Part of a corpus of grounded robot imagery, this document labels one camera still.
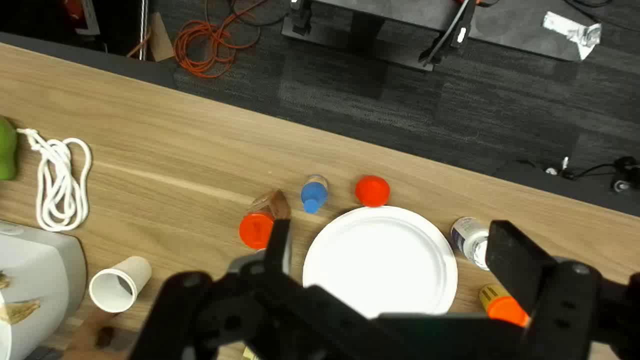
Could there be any orange lid spice jar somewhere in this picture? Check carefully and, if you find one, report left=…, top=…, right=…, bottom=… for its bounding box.
left=238, top=188, right=295, bottom=252

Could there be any orange lid yellow dough can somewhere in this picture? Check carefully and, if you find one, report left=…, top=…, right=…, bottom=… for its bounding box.
left=479, top=284, right=534, bottom=331

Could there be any white countertop garden appliance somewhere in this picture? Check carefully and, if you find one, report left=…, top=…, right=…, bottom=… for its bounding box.
left=0, top=223, right=90, bottom=360

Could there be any white paper cup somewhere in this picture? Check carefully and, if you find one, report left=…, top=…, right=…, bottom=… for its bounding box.
left=88, top=254, right=154, bottom=317

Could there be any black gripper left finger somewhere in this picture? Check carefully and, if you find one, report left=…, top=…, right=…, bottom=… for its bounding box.
left=264, top=219, right=295, bottom=276

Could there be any black metal stand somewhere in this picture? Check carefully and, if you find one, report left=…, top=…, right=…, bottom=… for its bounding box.
left=282, top=0, right=607, bottom=72

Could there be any crumpled silver foil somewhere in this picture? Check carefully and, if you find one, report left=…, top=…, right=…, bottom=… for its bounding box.
left=541, top=11, right=605, bottom=62

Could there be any white paper plate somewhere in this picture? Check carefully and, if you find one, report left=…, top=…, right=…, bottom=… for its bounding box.
left=302, top=205, right=461, bottom=320

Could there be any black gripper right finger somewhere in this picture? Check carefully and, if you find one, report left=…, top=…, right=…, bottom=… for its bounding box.
left=484, top=220, right=560, bottom=317

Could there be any small blue top bottle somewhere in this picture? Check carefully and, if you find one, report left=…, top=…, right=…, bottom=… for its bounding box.
left=298, top=174, right=333, bottom=217

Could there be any white rope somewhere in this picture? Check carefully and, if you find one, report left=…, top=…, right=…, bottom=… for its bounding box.
left=16, top=126, right=95, bottom=235

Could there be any black floor cable with plug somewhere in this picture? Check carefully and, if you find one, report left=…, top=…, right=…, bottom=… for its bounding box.
left=545, top=155, right=640, bottom=197

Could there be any blue label white pill bottle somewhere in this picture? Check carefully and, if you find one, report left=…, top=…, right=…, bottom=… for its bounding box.
left=450, top=217, right=497, bottom=272

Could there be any green fruit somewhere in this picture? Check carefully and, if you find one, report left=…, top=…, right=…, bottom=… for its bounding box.
left=0, top=116, right=20, bottom=183

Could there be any orange floor cable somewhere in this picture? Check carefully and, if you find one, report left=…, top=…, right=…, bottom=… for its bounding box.
left=127, top=0, right=270, bottom=83

